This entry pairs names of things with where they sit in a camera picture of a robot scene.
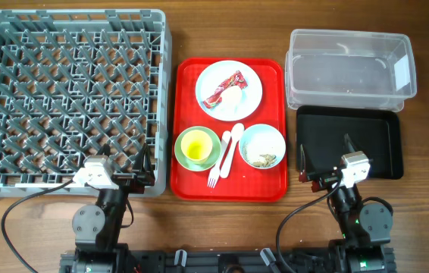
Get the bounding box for rice and peanut shell scraps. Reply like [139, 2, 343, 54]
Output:
[244, 143, 277, 168]

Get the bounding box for light blue bowl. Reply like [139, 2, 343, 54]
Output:
[239, 124, 286, 170]

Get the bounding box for yellow plastic cup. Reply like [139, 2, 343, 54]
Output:
[181, 130, 213, 164]

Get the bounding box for green saucer plate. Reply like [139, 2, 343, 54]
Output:
[174, 126, 221, 172]

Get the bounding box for white plastic fork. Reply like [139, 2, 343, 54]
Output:
[208, 130, 231, 188]

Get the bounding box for white plastic spoon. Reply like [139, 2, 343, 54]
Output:
[220, 123, 245, 178]

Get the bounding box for white paper napkin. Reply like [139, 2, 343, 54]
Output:
[220, 86, 243, 113]

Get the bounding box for red snack wrapper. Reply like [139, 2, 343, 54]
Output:
[202, 71, 248, 109]

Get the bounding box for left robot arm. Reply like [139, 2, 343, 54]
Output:
[60, 144, 155, 273]

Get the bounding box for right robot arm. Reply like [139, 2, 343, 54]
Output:
[294, 134, 396, 273]

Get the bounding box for black plastic waste tray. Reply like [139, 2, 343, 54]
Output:
[296, 105, 404, 180]

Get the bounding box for grey plastic dishwasher rack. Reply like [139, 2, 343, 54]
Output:
[0, 9, 172, 197]

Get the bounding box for clear plastic waste bin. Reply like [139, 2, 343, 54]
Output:
[285, 29, 417, 111]

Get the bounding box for red plastic serving tray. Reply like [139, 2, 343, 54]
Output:
[170, 58, 288, 202]

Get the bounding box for light blue round plate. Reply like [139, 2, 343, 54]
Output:
[195, 60, 263, 121]

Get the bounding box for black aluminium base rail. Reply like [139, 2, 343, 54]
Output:
[59, 240, 396, 273]

